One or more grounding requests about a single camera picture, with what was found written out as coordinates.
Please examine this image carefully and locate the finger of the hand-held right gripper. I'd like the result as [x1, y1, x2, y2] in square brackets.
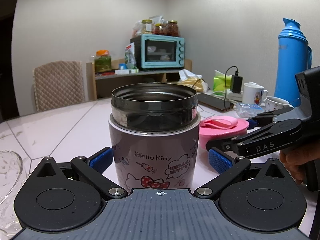
[206, 118, 303, 160]
[247, 107, 295, 131]

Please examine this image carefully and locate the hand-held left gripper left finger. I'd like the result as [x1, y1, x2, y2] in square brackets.
[29, 147, 128, 198]

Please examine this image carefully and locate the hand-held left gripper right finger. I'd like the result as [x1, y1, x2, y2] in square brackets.
[194, 148, 292, 198]

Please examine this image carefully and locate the pink bottle cap with strap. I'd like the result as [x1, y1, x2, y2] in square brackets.
[199, 116, 250, 152]

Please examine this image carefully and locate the pink printed insulated bottle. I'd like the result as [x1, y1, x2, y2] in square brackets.
[108, 83, 201, 195]

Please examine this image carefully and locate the person's right hand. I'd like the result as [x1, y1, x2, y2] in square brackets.
[279, 143, 313, 185]

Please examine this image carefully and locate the blue and white packet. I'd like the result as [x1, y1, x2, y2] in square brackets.
[236, 102, 266, 119]

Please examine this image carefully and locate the white patterned cup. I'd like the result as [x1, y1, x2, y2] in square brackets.
[264, 96, 291, 113]

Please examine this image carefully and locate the white mug with figure print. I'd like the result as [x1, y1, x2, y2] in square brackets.
[242, 82, 268, 106]

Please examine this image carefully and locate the white power strip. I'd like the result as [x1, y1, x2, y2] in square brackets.
[226, 91, 244, 102]

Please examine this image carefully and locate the blue thermos flask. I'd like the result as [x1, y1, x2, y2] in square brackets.
[274, 18, 313, 108]

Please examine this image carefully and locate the black power adapter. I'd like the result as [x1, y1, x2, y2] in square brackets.
[230, 75, 243, 94]

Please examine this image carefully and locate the green tissue pack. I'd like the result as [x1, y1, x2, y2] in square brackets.
[213, 70, 237, 92]

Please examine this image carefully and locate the wooden shelf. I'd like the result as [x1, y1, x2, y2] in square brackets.
[86, 59, 193, 100]

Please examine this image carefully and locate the bag of bread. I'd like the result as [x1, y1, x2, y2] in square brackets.
[177, 69, 208, 92]

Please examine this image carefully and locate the quilted chair back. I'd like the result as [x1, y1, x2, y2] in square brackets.
[32, 60, 84, 112]

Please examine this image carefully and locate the small white and blue box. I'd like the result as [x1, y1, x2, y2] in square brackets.
[114, 63, 140, 75]

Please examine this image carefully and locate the green jar with orange lid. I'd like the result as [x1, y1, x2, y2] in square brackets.
[94, 50, 112, 73]

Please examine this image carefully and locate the green and white packet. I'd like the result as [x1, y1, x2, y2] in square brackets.
[124, 43, 137, 69]

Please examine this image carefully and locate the teal toaster oven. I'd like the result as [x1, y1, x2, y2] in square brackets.
[130, 34, 186, 71]

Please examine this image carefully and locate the tall red pickle jar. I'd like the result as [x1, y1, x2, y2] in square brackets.
[167, 20, 180, 38]

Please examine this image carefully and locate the small red pickle jar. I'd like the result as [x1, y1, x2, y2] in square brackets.
[153, 23, 168, 36]

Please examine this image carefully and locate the glass jar with yellow lid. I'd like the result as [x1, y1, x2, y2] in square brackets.
[140, 19, 154, 35]

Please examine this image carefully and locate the black cable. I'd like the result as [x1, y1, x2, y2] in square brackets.
[212, 66, 240, 110]

